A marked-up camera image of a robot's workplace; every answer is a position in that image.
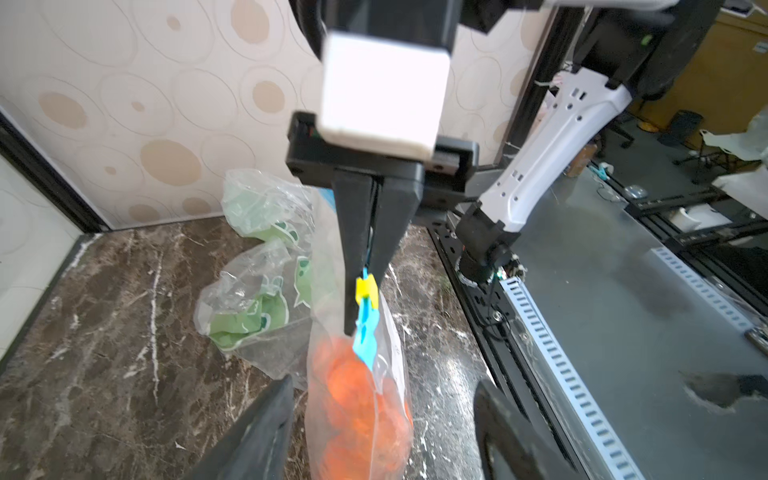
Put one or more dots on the clear zip-top bag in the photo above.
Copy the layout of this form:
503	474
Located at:
358	420

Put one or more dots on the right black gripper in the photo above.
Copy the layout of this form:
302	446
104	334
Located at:
388	208

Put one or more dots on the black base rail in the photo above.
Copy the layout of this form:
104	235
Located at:
528	364

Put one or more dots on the green zip-top bag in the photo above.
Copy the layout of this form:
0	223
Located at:
259	308

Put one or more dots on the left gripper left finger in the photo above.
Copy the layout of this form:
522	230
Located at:
257	444

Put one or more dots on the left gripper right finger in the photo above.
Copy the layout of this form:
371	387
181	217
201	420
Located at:
509	447

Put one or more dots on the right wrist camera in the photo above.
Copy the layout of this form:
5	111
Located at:
382	96

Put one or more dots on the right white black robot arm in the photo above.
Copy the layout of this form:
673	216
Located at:
620	50

